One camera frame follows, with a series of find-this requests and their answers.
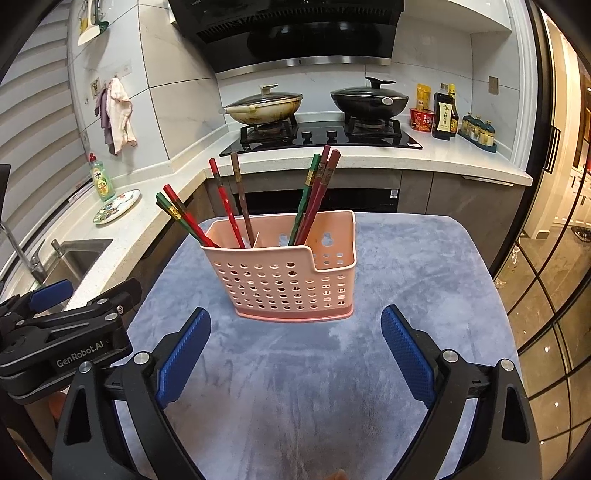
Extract dark red chopstick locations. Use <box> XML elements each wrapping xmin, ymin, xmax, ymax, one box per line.
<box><xmin>300</xmin><ymin>150</ymin><xmax>342</xmax><ymax>245</ymax></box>
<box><xmin>163</xmin><ymin>184</ymin><xmax>221</xmax><ymax>248</ymax></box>

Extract white room cabinet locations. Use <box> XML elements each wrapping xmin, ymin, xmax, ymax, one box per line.
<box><xmin>536</xmin><ymin>171</ymin><xmax>591</xmax><ymax>241</ymax></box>

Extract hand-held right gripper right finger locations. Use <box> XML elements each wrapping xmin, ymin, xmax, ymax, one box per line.
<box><xmin>380</xmin><ymin>305</ymin><xmax>542</xmax><ymax>480</ymax></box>

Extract pink perforated utensil holder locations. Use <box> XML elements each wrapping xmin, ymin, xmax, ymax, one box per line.
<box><xmin>199</xmin><ymin>210</ymin><xmax>357</xmax><ymax>323</ymax></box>

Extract blue-grey plush table cloth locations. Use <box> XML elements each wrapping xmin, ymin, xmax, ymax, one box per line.
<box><xmin>113</xmin><ymin>212</ymin><xmax>522</xmax><ymax>480</ymax></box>

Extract patterned plate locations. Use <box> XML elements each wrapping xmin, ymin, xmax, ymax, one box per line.
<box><xmin>93</xmin><ymin>188</ymin><xmax>142</xmax><ymax>225</ymax></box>

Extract black gas stove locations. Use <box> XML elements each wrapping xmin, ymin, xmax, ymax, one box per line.
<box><xmin>218</xmin><ymin>117</ymin><xmax>424</xmax><ymax>157</ymax></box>

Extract white wall cabinet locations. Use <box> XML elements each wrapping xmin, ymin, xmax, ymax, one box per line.
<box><xmin>402</xmin><ymin>0</ymin><xmax>515</xmax><ymax>35</ymax></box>

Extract window blinds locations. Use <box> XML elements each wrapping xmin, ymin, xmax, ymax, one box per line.
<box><xmin>0</xmin><ymin>14</ymin><xmax>93</xmax><ymax>259</ymax></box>

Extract dark framed glass door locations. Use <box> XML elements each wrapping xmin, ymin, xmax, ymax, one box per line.
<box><xmin>489</xmin><ymin>0</ymin><xmax>591</xmax><ymax>462</ymax></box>

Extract dark soy sauce bottle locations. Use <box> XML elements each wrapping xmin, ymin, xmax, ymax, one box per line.
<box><xmin>431</xmin><ymin>83</ymin><xmax>459</xmax><ymax>140</ymax></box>

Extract white pink hanging cloth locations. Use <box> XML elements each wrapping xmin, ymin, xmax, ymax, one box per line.
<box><xmin>105</xmin><ymin>76</ymin><xmax>138</xmax><ymax>155</ymax></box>

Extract white hanging utensil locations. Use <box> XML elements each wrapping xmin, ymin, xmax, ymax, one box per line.
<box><xmin>76</xmin><ymin>0</ymin><xmax>100</xmax><ymax>47</ymax></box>

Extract chrome faucet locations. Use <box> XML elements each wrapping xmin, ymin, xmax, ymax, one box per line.
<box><xmin>0</xmin><ymin>220</ymin><xmax>47</xmax><ymax>284</ymax></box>

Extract beige wok with lid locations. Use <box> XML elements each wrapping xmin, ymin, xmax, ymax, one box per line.
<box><xmin>224</xmin><ymin>83</ymin><xmax>304</xmax><ymax>126</ymax></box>

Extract black range hood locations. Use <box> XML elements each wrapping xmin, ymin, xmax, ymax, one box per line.
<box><xmin>167</xmin><ymin>0</ymin><xmax>406</xmax><ymax>75</ymax></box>

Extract spice jar set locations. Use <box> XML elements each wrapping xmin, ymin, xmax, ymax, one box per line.
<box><xmin>460</xmin><ymin>112</ymin><xmax>498</xmax><ymax>154</ymax></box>

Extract brown chopstick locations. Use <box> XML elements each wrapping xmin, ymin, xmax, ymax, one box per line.
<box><xmin>230</xmin><ymin>152</ymin><xmax>256</xmax><ymax>247</ymax></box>

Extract purple hanging cloth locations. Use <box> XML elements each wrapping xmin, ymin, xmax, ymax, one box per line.
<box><xmin>95</xmin><ymin>85</ymin><xmax>114</xmax><ymax>155</ymax></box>

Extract black wok with lid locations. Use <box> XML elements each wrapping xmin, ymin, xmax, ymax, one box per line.
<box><xmin>329</xmin><ymin>76</ymin><xmax>410</xmax><ymax>121</ymax></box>

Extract green chopstick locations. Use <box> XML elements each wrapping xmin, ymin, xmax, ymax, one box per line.
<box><xmin>155</xmin><ymin>193</ymin><xmax>209</xmax><ymax>247</ymax></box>
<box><xmin>287</xmin><ymin>154</ymin><xmax>322</xmax><ymax>247</ymax></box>

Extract red and yellow snack packets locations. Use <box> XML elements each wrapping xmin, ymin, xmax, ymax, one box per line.
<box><xmin>409</xmin><ymin>107</ymin><xmax>436</xmax><ymax>132</ymax></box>

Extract steel sink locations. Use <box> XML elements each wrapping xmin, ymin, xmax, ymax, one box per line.
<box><xmin>44</xmin><ymin>237</ymin><xmax>114</xmax><ymax>296</ymax></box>

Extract green dish soap bottle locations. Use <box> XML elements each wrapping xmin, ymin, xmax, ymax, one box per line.
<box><xmin>89</xmin><ymin>152</ymin><xmax>117</xmax><ymax>203</ymax></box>

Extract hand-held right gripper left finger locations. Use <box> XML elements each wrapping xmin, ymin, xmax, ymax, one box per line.
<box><xmin>52</xmin><ymin>307</ymin><xmax>212</xmax><ymax>480</ymax></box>

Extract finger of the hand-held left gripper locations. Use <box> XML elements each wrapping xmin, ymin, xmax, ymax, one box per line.
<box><xmin>0</xmin><ymin>278</ymin><xmax>75</xmax><ymax>324</ymax></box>
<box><xmin>28</xmin><ymin>277</ymin><xmax>144</xmax><ymax>340</ymax></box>

